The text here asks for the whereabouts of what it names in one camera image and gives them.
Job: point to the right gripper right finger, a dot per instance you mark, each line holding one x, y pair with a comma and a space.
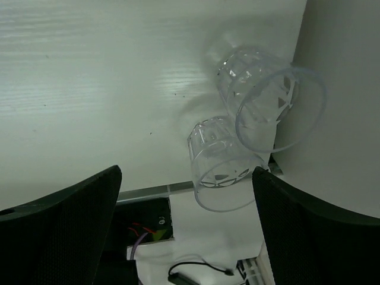
310, 241

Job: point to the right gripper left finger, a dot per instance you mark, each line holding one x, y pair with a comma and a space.
59, 238

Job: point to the clear plastic cup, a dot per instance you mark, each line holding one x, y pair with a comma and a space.
273, 104
218, 163

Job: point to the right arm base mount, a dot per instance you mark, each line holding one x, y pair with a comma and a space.
148, 219

